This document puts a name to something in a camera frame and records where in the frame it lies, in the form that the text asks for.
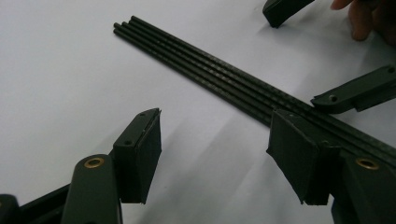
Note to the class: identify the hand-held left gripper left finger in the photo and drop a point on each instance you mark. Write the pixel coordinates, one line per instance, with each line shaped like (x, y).
(140, 155)

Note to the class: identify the black chopstick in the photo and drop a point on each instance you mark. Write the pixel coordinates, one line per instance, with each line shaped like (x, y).
(186, 46)
(186, 56)
(186, 64)
(186, 72)

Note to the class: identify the white table cover sheet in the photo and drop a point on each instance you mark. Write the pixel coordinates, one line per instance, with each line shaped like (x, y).
(62, 77)

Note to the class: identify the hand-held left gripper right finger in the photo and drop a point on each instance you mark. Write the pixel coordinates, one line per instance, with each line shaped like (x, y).
(299, 155)

